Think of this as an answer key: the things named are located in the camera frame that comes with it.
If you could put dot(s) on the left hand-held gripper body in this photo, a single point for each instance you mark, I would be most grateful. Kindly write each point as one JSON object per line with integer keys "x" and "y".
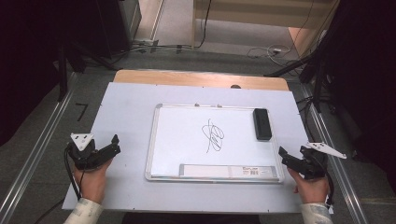
{"x": 84, "y": 155}

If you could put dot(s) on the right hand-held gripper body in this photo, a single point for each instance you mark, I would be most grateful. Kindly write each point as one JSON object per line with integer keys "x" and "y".
{"x": 313, "y": 163}

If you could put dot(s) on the black whiteboard eraser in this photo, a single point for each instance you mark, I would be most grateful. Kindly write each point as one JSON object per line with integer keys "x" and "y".
{"x": 262, "y": 123}

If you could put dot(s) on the person's right hand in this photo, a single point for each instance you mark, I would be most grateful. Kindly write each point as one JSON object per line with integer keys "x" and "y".
{"x": 311, "y": 188}

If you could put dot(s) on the person's left hand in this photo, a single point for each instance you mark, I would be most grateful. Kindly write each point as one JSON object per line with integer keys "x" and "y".
{"x": 93, "y": 183}

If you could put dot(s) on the white framed whiteboard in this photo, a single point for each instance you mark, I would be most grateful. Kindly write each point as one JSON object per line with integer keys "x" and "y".
{"x": 186, "y": 140}

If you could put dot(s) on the white paper label strip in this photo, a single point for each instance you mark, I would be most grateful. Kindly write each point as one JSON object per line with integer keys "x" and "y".
{"x": 211, "y": 171}

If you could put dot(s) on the black metal stand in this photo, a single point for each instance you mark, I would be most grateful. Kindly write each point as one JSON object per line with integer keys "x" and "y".
{"x": 63, "y": 74}
{"x": 317, "y": 84}

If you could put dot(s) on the wooden table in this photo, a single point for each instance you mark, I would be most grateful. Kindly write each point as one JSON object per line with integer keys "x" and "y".
{"x": 186, "y": 78}

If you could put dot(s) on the grey power strip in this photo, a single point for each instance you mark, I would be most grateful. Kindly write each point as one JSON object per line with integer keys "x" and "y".
{"x": 146, "y": 42}

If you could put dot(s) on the dark cabinet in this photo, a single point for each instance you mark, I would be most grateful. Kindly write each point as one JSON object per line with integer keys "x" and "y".
{"x": 115, "y": 25}

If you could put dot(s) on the beige wooden furniture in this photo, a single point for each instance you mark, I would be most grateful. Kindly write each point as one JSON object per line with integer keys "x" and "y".
{"x": 249, "y": 12}

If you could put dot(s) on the aluminium floor rail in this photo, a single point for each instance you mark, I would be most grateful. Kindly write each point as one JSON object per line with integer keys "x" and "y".
{"x": 339, "y": 174}
{"x": 31, "y": 161}

